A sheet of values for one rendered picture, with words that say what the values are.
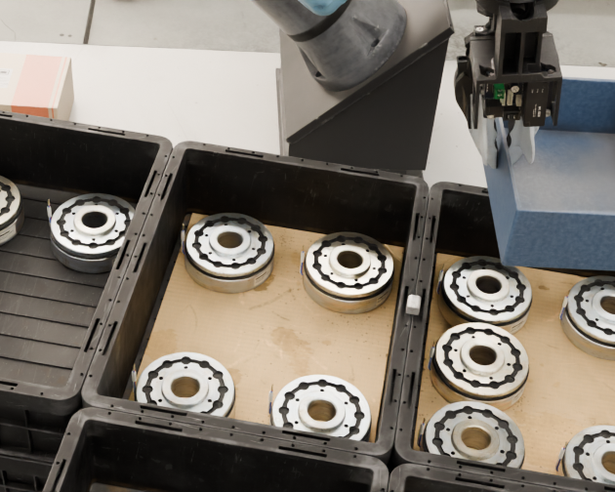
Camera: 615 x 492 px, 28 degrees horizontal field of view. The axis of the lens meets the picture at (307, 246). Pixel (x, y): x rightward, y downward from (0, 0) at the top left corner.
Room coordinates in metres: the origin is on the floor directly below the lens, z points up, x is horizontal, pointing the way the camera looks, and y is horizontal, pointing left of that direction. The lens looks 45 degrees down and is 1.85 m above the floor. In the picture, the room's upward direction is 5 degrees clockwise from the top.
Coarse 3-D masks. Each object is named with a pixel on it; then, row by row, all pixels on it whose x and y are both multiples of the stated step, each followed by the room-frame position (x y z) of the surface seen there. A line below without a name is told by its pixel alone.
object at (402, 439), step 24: (432, 192) 1.05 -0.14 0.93; (456, 192) 1.05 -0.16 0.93; (480, 192) 1.05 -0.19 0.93; (432, 216) 1.01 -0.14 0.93; (432, 240) 0.97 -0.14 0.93; (432, 264) 0.93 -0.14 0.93; (408, 360) 0.79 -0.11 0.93; (408, 384) 0.76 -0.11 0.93; (408, 408) 0.73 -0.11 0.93; (408, 432) 0.70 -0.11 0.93; (408, 456) 0.68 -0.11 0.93; (432, 456) 0.68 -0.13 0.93; (528, 480) 0.66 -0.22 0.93; (552, 480) 0.66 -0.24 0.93; (576, 480) 0.67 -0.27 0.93
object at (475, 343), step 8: (464, 344) 0.88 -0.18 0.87; (472, 344) 0.88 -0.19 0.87; (480, 344) 0.88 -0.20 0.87; (488, 344) 0.88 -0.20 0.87; (496, 344) 0.88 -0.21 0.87; (464, 352) 0.86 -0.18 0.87; (496, 352) 0.87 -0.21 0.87; (504, 352) 0.87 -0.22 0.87; (464, 360) 0.85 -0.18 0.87; (496, 360) 0.86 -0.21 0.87; (504, 360) 0.86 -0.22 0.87; (472, 368) 0.84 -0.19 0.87; (480, 368) 0.84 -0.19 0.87; (488, 368) 0.85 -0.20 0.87; (496, 368) 0.85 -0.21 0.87
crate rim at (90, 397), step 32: (256, 160) 1.07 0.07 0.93; (288, 160) 1.08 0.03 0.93; (160, 192) 1.00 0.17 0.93; (416, 192) 1.04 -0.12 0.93; (416, 224) 1.01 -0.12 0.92; (416, 256) 0.94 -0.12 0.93; (128, 288) 0.85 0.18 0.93; (96, 352) 0.76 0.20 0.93; (96, 384) 0.73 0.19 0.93; (160, 416) 0.70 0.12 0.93; (192, 416) 0.70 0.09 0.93; (384, 416) 0.72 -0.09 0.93; (352, 448) 0.68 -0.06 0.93; (384, 448) 0.68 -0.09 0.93
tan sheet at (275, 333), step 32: (192, 224) 1.06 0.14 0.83; (288, 256) 1.02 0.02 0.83; (192, 288) 0.95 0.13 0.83; (256, 288) 0.96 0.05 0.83; (288, 288) 0.97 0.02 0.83; (160, 320) 0.90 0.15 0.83; (192, 320) 0.91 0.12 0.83; (224, 320) 0.91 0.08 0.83; (256, 320) 0.91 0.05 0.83; (288, 320) 0.92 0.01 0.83; (320, 320) 0.92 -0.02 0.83; (352, 320) 0.93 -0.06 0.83; (384, 320) 0.93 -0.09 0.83; (160, 352) 0.85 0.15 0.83; (224, 352) 0.86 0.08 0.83; (256, 352) 0.87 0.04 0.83; (288, 352) 0.87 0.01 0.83; (320, 352) 0.88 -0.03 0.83; (352, 352) 0.88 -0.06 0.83; (384, 352) 0.89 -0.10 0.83; (256, 384) 0.82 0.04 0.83; (352, 384) 0.84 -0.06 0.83; (256, 416) 0.78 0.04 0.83
